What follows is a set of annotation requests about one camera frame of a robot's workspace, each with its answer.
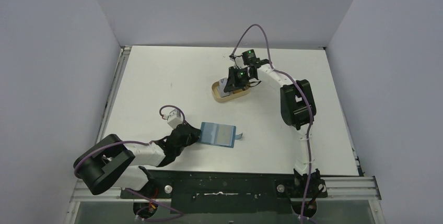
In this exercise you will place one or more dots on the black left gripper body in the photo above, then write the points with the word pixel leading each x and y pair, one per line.
pixel 192 139

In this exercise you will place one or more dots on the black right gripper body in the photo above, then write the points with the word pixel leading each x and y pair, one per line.
pixel 235 85

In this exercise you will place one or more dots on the light grey card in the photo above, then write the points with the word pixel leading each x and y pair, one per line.
pixel 226 90

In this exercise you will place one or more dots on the beige oval plastic tray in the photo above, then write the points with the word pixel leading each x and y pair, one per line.
pixel 221 97

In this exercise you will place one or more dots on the teal leather card holder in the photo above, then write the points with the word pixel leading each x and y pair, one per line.
pixel 209 131

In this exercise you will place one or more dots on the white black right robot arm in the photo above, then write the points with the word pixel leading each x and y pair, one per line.
pixel 297 109

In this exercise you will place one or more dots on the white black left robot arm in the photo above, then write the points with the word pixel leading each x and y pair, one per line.
pixel 116 163

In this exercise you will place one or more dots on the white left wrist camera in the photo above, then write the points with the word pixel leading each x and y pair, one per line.
pixel 174 118

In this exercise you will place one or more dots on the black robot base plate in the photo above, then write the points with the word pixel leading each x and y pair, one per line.
pixel 223 193

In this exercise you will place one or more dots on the aluminium frame rail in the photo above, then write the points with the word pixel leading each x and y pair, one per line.
pixel 74 205

